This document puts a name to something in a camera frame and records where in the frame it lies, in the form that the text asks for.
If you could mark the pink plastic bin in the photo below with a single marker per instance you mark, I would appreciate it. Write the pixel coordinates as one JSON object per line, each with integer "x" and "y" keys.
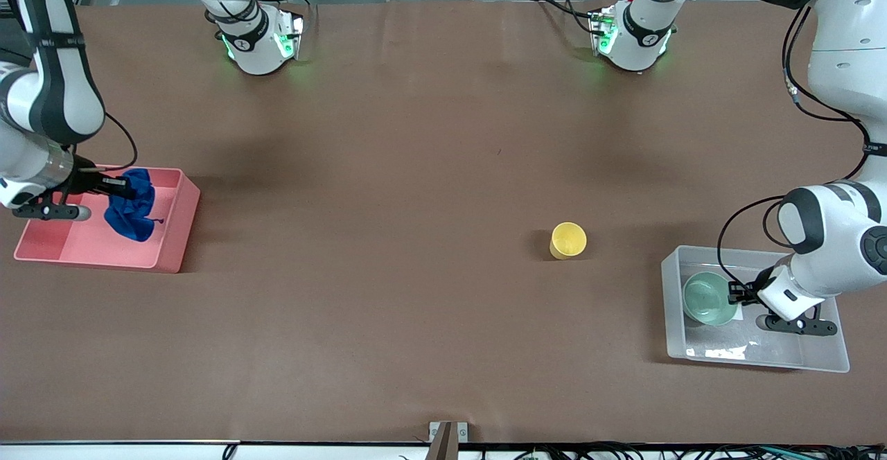
{"x": 83, "y": 245}

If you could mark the white table edge rail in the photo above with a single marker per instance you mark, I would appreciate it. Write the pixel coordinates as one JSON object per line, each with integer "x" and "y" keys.
{"x": 138, "y": 452}

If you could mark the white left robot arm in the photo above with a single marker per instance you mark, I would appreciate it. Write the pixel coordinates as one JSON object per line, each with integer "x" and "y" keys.
{"x": 845, "y": 44}

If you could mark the brown table cover sheet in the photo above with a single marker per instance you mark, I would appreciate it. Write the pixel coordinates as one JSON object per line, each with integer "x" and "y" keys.
{"x": 443, "y": 169}

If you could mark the clear plastic box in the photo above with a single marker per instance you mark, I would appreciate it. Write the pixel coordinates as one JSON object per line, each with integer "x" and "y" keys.
{"x": 762, "y": 349}

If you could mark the blue cloth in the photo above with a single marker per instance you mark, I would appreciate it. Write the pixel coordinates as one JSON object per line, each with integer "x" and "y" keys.
{"x": 132, "y": 221}

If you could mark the yellow cup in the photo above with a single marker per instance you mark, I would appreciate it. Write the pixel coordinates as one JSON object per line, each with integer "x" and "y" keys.
{"x": 568, "y": 238}

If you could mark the pale green bowl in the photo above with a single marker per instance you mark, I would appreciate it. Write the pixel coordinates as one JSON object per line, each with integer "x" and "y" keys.
{"x": 707, "y": 301}

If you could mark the metal table edge bracket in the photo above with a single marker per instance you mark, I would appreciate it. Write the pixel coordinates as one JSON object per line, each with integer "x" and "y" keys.
{"x": 443, "y": 439}

